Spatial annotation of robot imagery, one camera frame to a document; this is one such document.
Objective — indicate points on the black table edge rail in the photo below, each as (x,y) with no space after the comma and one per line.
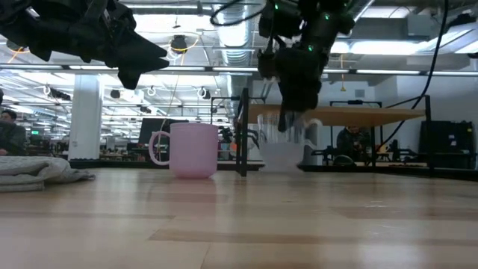
(112,164)

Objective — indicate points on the silver ventilation duct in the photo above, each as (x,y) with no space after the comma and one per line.
(233,37)

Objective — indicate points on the pink mug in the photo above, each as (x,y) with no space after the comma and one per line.
(194,149)

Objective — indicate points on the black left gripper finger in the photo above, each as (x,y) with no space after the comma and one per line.
(138,71)
(138,48)

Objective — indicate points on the translucent frosted mug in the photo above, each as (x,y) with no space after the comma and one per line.
(280,157)

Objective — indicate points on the white pillar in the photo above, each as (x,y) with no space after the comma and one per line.
(85,119)

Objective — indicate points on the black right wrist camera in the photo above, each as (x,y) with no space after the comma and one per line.
(268,65)

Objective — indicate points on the grey folded cloth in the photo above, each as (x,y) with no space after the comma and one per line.
(30,172)

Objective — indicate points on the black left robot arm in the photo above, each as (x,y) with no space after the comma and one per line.
(30,22)

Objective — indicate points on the black ceiling device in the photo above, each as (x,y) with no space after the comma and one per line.
(179,43)

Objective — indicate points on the person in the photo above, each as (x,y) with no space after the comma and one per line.
(351,143)
(13,138)

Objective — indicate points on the black monitor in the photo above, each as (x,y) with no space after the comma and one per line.
(155,125)

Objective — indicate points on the wooden shelf with black frame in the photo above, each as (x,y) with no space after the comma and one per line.
(354,116)

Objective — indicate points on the black cabinet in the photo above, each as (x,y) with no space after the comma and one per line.
(448,143)

